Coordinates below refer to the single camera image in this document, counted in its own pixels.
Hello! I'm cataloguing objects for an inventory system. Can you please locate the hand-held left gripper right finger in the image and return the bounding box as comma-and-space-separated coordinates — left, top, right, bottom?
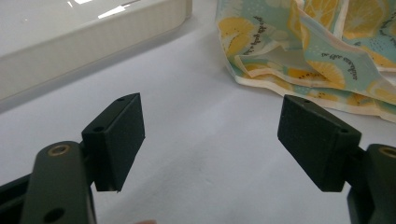
276, 94, 362, 192

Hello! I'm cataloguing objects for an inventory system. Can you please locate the white plastic tray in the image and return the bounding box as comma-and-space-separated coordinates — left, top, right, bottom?
0, 0, 193, 106

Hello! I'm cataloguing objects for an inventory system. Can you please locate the lemon print cloth bag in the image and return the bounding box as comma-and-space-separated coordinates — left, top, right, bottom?
216, 0, 396, 123

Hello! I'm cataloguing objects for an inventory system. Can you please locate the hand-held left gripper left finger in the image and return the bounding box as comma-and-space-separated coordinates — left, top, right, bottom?
81, 92, 146, 192

